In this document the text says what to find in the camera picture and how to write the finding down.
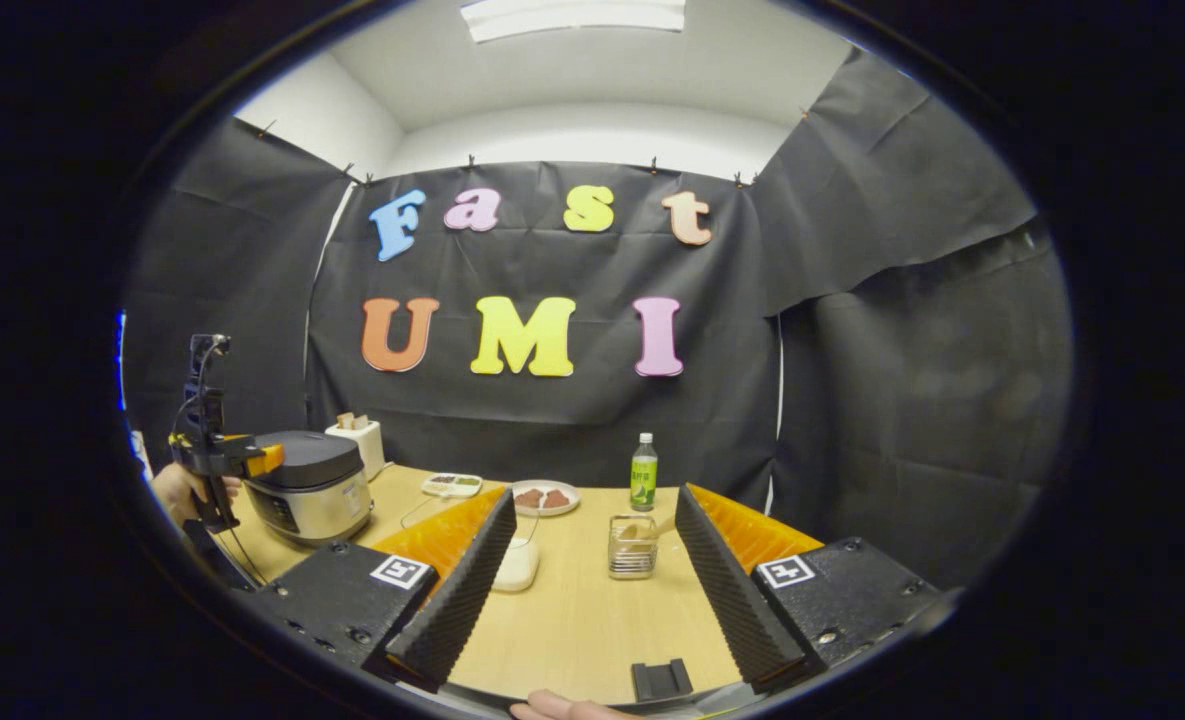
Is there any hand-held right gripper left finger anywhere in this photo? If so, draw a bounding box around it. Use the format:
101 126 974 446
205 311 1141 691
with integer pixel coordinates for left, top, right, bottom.
242 487 519 694

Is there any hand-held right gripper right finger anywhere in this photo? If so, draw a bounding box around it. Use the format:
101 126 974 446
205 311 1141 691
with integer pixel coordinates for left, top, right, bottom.
674 483 953 696

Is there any dark grey rice cooker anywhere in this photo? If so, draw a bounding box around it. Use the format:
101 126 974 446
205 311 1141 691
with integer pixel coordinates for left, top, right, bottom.
242 430 375 547

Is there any clear container of white rice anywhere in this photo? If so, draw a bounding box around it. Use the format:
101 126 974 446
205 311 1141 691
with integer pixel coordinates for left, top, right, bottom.
399 495 543 594

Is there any metal wire chopstick holder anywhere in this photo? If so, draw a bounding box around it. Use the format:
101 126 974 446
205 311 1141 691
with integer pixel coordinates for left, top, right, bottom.
608 514 660 581

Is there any wooden spoon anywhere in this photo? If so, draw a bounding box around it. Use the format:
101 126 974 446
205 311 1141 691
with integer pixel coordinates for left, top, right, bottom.
620 515 678 546

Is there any white toaster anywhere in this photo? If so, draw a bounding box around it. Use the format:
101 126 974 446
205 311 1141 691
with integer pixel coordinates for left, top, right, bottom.
325 412 386 481

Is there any white round plate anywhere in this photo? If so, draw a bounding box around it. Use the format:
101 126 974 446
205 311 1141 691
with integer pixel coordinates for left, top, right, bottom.
510 480 582 518

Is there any green drink bottle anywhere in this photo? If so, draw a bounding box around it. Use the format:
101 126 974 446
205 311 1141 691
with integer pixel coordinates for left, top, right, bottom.
630 432 659 512

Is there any ceiling light panel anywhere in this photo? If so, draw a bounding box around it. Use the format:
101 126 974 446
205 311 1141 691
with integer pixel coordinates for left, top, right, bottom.
459 0 688 44

